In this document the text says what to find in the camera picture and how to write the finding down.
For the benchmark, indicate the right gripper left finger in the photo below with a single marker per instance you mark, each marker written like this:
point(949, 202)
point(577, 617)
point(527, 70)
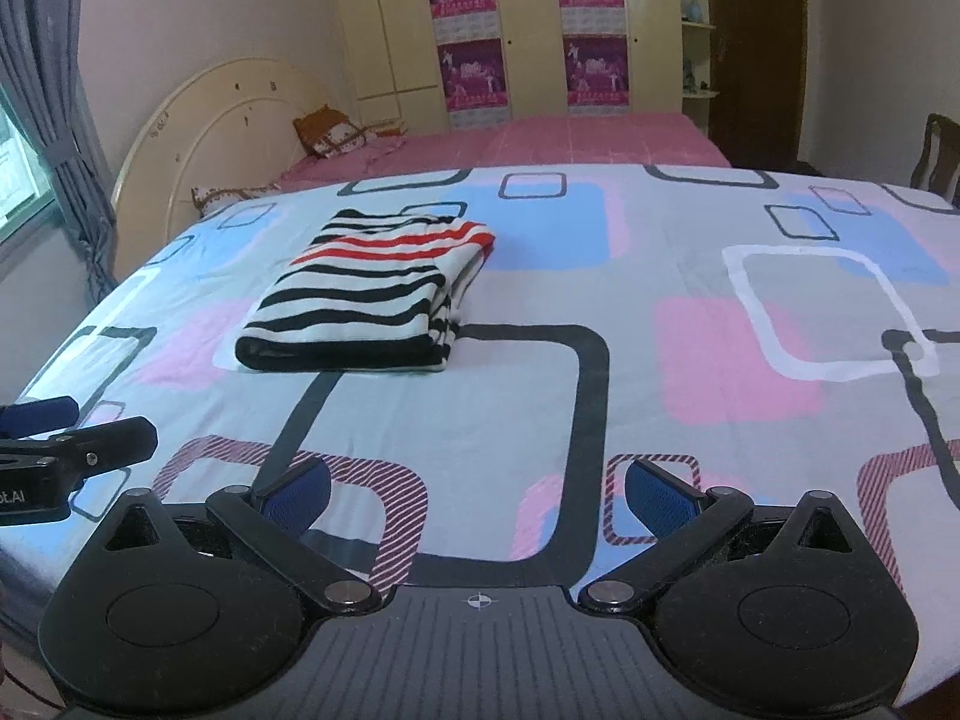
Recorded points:
point(266, 523)

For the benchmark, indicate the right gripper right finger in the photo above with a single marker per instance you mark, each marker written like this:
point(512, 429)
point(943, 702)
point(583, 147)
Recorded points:
point(690, 526)

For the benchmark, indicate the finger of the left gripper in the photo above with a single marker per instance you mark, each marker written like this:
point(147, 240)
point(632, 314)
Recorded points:
point(38, 416)
point(95, 450)

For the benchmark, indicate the striped black white red sweater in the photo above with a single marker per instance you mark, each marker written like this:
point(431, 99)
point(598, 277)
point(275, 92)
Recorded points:
point(369, 293)

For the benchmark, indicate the patterned grey bed sheet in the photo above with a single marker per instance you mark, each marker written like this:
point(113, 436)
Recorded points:
point(773, 332)

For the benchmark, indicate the window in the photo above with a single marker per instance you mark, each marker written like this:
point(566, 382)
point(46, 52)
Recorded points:
point(26, 191)

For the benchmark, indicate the grey blue curtain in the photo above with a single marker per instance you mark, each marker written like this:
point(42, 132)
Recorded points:
point(41, 83)

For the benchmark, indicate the cream wooden headboard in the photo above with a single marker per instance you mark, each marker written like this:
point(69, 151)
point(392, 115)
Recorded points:
point(230, 126)

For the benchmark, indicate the pink bed sheet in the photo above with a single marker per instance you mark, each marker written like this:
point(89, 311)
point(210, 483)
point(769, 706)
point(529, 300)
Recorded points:
point(659, 138)

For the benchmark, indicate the orange patterned pillow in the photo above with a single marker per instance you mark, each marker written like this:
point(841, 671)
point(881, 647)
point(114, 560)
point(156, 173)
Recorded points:
point(328, 133)

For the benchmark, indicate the dark wooden chair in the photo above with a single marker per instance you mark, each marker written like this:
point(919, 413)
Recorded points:
point(939, 161)

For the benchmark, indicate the purple poster lower right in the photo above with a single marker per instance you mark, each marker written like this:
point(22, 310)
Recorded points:
point(597, 74)

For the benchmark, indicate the purple poster lower left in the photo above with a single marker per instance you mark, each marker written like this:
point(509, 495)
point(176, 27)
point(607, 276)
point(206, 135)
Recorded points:
point(474, 84)

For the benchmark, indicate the cream yellow wardrobe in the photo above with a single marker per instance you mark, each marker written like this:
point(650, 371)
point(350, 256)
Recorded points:
point(392, 59)

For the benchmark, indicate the dark brown door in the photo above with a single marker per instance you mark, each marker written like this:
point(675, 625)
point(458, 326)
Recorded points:
point(758, 63)

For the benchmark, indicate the cream corner shelf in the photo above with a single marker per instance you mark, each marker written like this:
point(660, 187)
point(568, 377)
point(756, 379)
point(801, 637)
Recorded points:
point(698, 89)

